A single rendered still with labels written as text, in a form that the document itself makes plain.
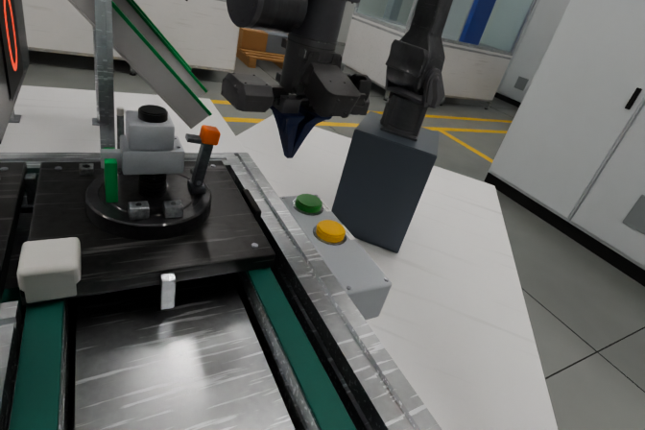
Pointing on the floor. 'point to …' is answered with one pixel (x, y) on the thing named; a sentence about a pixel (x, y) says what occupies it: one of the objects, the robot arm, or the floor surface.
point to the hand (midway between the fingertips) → (293, 132)
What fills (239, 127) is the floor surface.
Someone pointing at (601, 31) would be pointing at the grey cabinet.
